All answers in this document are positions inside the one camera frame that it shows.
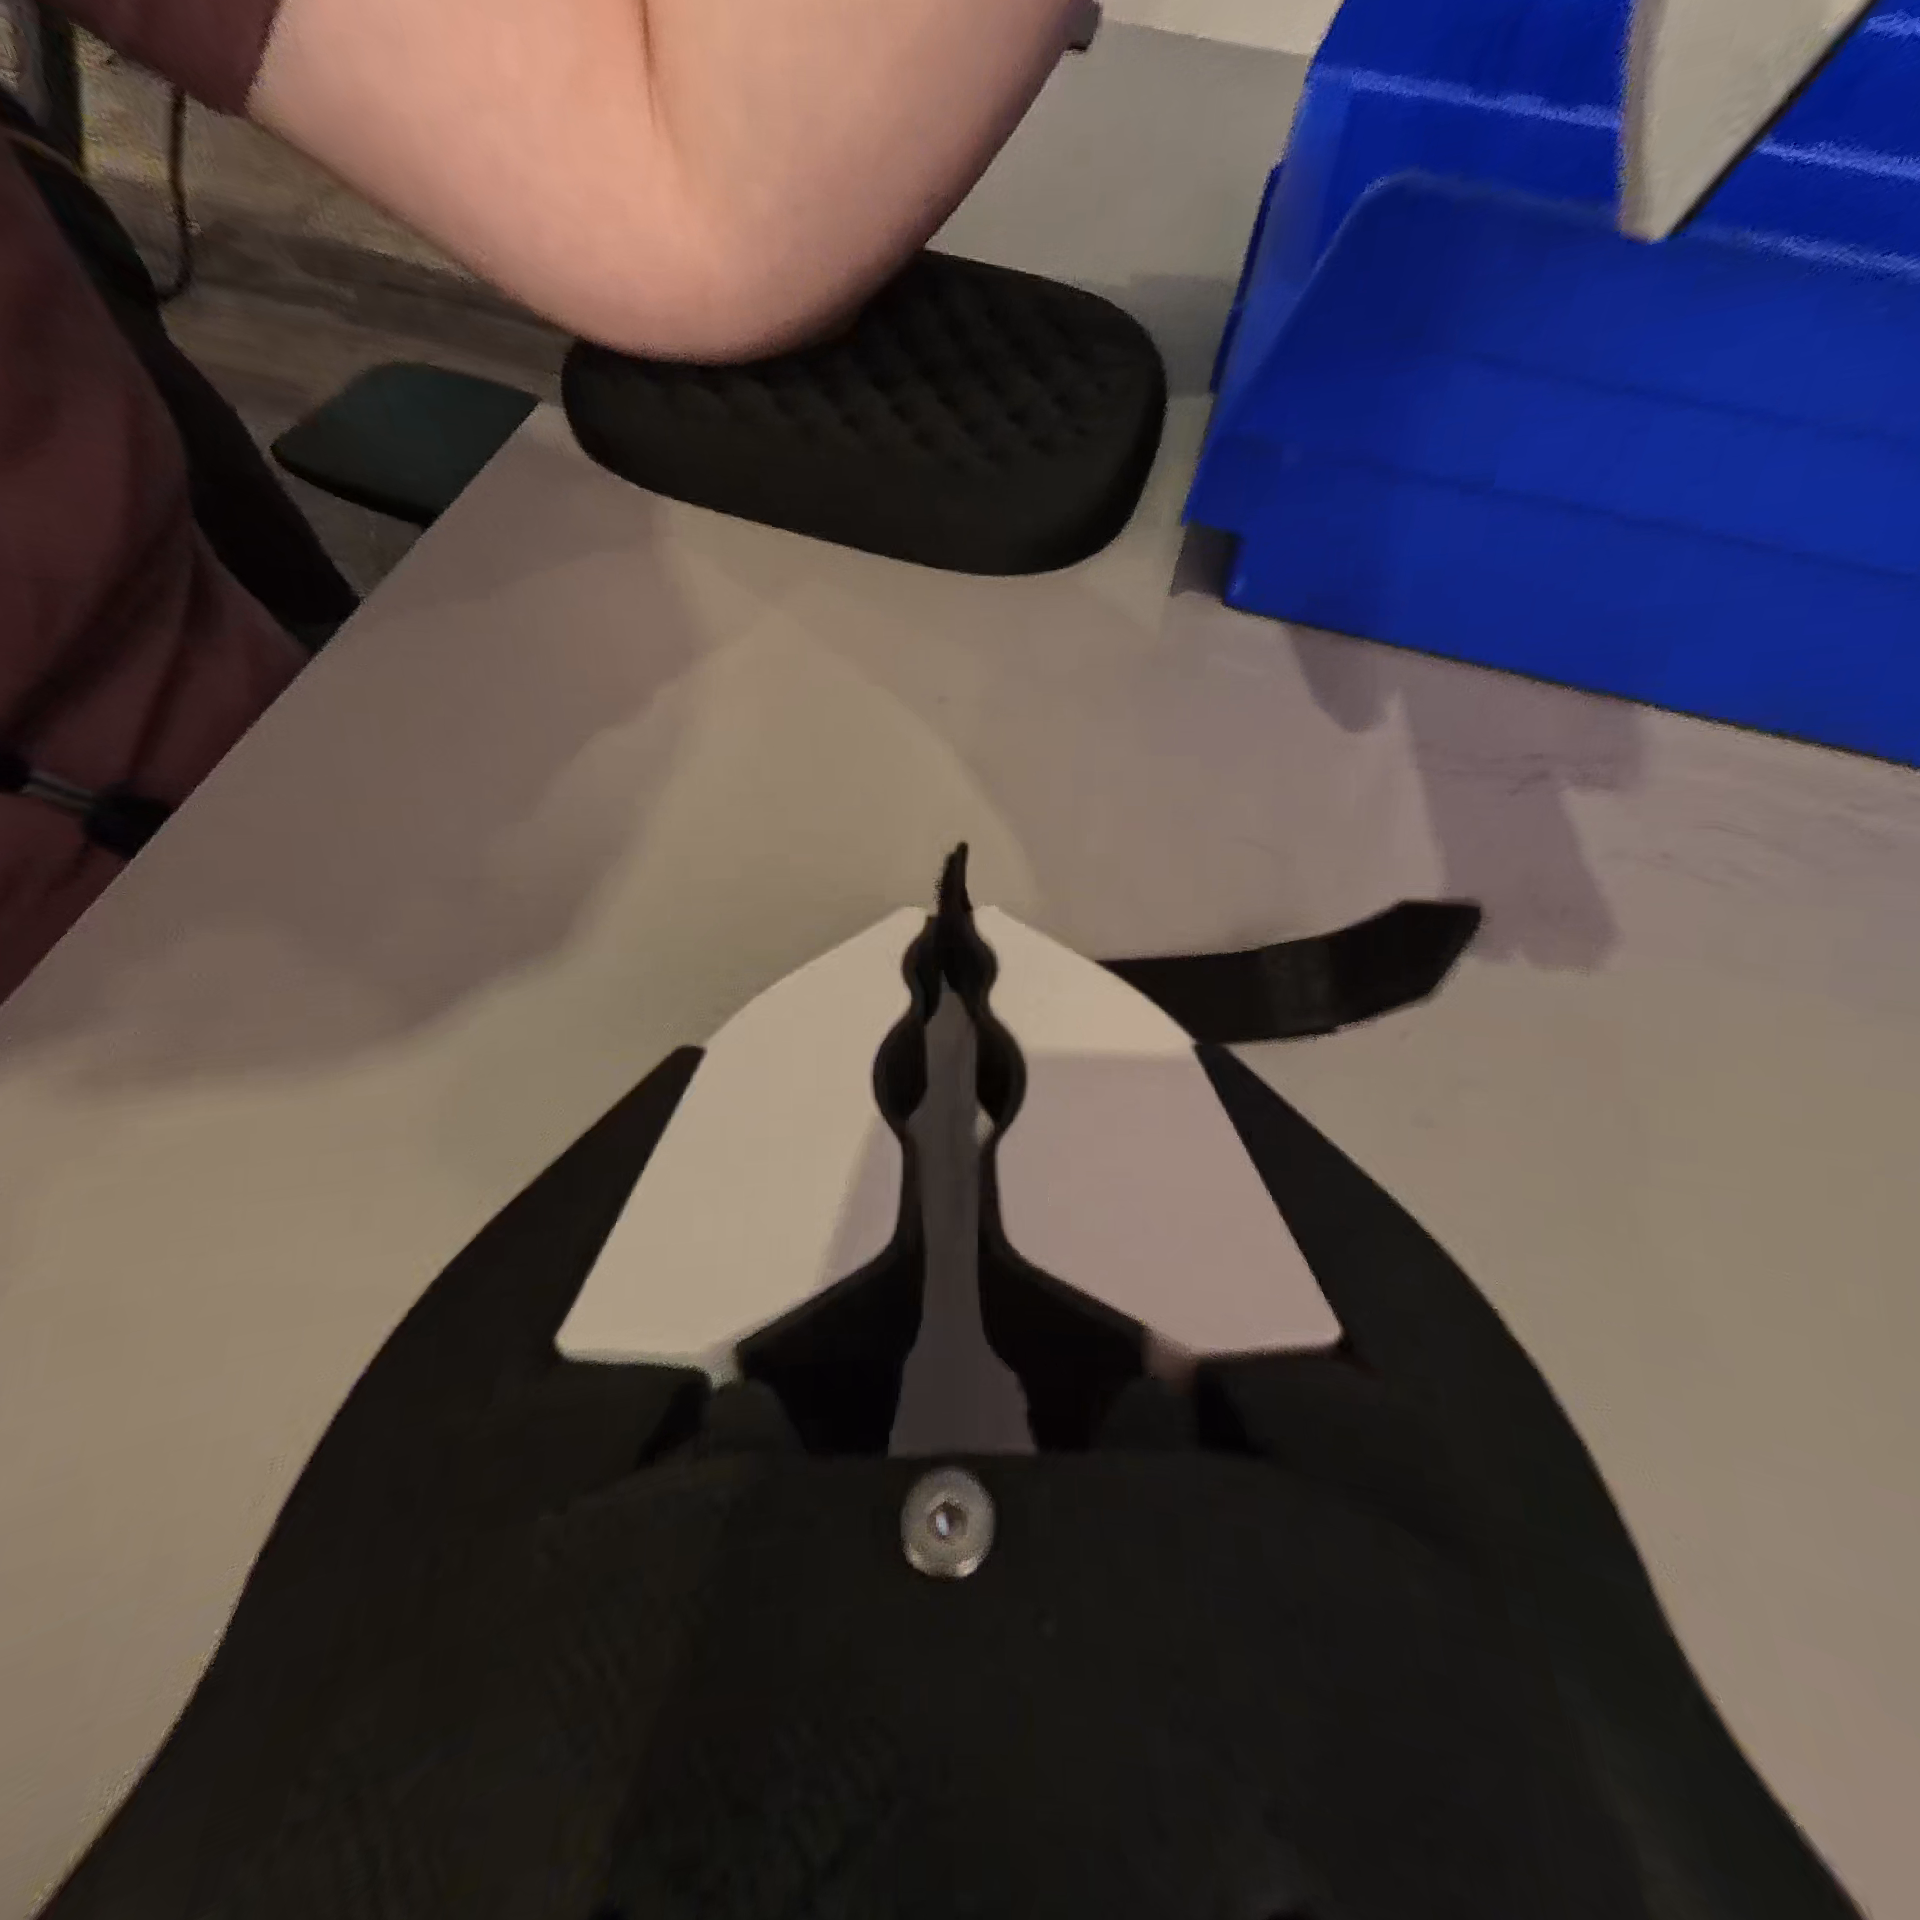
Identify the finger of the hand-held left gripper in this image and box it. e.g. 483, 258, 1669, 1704
1618, 0, 1881, 244

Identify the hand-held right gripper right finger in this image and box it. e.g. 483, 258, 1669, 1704
946, 903, 1348, 1375

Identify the black office chair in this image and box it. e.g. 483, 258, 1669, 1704
150, 300, 546, 650

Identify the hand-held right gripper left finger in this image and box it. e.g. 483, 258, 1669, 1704
555, 903, 949, 1375

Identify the person's left forearm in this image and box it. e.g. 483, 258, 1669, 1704
248, 0, 1105, 366

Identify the black chair armrest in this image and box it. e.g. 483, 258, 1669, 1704
562, 247, 1170, 579

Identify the black hook-and-loop tie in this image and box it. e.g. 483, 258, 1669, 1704
933, 840, 1488, 1048

